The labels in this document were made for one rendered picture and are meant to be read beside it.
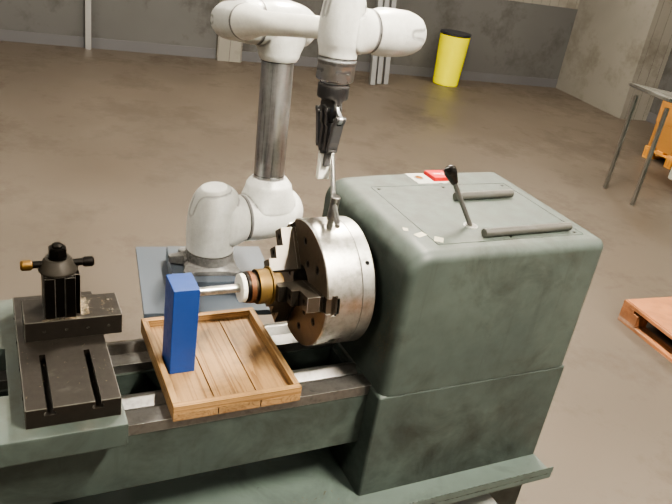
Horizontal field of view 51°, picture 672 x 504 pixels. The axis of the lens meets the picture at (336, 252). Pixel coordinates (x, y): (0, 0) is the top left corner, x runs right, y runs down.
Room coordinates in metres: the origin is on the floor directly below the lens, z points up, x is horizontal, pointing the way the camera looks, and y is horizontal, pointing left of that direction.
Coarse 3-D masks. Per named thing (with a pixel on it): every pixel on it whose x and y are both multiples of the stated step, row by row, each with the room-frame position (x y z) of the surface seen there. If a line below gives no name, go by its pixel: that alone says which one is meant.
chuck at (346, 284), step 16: (288, 224) 1.62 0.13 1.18; (304, 224) 1.54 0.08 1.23; (320, 224) 1.53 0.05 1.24; (304, 240) 1.53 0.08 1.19; (320, 240) 1.47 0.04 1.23; (336, 240) 1.48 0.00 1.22; (352, 240) 1.50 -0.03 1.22; (304, 256) 1.52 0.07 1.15; (320, 256) 1.44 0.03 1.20; (336, 256) 1.45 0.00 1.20; (352, 256) 1.46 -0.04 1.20; (288, 272) 1.59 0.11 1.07; (304, 272) 1.57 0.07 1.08; (320, 272) 1.43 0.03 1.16; (336, 272) 1.42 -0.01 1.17; (352, 272) 1.44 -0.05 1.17; (320, 288) 1.42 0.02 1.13; (336, 288) 1.40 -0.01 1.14; (352, 288) 1.42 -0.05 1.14; (352, 304) 1.41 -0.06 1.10; (304, 320) 1.47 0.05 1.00; (320, 320) 1.40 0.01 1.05; (336, 320) 1.40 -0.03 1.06; (352, 320) 1.42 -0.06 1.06; (304, 336) 1.46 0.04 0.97; (320, 336) 1.39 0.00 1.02; (336, 336) 1.42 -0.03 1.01
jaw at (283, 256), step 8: (280, 232) 1.56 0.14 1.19; (288, 232) 1.56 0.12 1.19; (296, 232) 1.57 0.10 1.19; (280, 240) 1.55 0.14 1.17; (288, 240) 1.55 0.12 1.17; (296, 240) 1.56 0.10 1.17; (272, 248) 1.54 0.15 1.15; (280, 248) 1.53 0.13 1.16; (288, 248) 1.54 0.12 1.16; (296, 248) 1.55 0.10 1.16; (272, 256) 1.53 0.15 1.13; (280, 256) 1.52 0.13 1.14; (288, 256) 1.52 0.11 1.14; (296, 256) 1.53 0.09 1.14; (264, 264) 1.52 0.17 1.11; (272, 264) 1.49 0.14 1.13; (280, 264) 1.50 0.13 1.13; (288, 264) 1.51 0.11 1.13; (296, 264) 1.52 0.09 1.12
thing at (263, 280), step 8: (248, 272) 1.46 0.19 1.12; (256, 272) 1.46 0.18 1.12; (264, 272) 1.46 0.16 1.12; (272, 272) 1.46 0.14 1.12; (280, 272) 1.50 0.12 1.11; (248, 280) 1.43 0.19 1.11; (256, 280) 1.44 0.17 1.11; (264, 280) 1.44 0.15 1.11; (272, 280) 1.45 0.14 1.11; (280, 280) 1.47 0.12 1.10; (256, 288) 1.43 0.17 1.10; (264, 288) 1.43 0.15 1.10; (272, 288) 1.44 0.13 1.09; (248, 296) 1.42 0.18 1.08; (256, 296) 1.42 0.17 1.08; (264, 296) 1.43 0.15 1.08; (272, 296) 1.44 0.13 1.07
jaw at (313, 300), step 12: (276, 288) 1.44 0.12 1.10; (288, 288) 1.43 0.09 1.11; (300, 288) 1.44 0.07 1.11; (312, 288) 1.44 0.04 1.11; (276, 300) 1.43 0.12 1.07; (288, 300) 1.42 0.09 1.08; (300, 300) 1.41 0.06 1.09; (312, 300) 1.39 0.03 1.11; (324, 300) 1.40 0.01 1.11; (336, 300) 1.40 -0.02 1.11; (312, 312) 1.39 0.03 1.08; (324, 312) 1.39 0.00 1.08; (336, 312) 1.40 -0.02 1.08
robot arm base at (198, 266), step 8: (184, 248) 2.09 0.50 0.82; (168, 256) 2.01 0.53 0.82; (176, 256) 2.00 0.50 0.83; (184, 256) 2.00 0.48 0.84; (192, 256) 1.99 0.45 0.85; (232, 256) 2.05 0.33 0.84; (184, 264) 1.99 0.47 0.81; (192, 264) 1.98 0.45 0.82; (200, 264) 1.97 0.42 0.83; (208, 264) 1.97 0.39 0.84; (216, 264) 1.98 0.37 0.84; (224, 264) 2.00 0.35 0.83; (232, 264) 2.03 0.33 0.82; (184, 272) 1.94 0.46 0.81; (192, 272) 1.95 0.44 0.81; (200, 272) 1.96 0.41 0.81; (208, 272) 1.97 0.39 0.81; (216, 272) 1.98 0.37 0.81; (224, 272) 1.99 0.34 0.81; (232, 272) 1.99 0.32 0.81
